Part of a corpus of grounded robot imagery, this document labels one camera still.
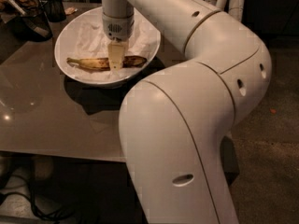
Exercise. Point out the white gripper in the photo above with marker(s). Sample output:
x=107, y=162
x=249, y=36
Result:
x=118, y=28

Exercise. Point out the spotted yellow banana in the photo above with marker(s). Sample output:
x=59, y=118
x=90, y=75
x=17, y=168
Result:
x=103, y=64

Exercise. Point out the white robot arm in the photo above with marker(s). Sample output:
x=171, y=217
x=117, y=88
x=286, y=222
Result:
x=172, y=122

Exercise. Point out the white ceramic bowl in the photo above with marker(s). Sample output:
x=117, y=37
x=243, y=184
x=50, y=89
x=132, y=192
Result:
x=78, y=25

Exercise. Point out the crumpled white paper napkin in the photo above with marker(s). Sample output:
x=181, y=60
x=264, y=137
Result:
x=87, y=38

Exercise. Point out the small tan wrapper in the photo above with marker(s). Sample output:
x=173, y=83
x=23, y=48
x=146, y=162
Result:
x=70, y=10

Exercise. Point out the black mesh pen cup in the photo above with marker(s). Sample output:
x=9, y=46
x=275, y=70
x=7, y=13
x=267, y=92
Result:
x=54, y=10

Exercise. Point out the dark bag with pen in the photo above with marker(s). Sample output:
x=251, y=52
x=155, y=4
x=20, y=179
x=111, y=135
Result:
x=26, y=19

